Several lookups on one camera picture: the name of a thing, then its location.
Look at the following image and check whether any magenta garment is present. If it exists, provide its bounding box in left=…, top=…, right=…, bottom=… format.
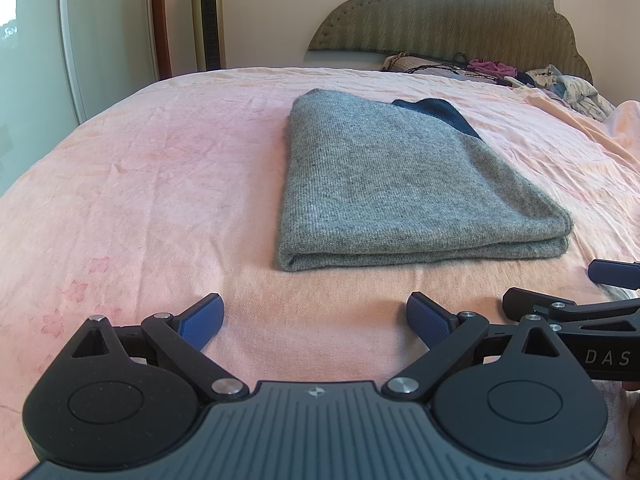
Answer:
left=468, top=58, right=518, bottom=78

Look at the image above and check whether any grey knit sweater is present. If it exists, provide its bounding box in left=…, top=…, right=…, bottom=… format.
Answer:
left=278, top=89, right=573, bottom=272

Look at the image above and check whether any gold tower fan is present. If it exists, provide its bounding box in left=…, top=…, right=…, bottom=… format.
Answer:
left=191, top=0, right=226, bottom=72

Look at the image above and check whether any pale crumpled clothes pile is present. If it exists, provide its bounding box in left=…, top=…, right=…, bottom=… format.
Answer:
left=526, top=64, right=615, bottom=122

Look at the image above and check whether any pink bed sheet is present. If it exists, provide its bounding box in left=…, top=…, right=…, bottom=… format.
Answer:
left=1, top=68, right=639, bottom=479

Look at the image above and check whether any red-brown wooden door frame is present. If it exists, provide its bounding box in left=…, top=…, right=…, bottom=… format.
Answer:
left=151, top=0, right=172, bottom=79

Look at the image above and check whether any white wardrobe door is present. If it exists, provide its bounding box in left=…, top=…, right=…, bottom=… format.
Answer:
left=1, top=0, right=158, bottom=191

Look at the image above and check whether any person's right hand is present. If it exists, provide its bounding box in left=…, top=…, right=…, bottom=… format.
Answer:
left=622, top=382, right=640, bottom=479

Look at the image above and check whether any olive padded headboard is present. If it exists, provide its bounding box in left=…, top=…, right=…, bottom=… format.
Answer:
left=308, top=0, right=592, bottom=80

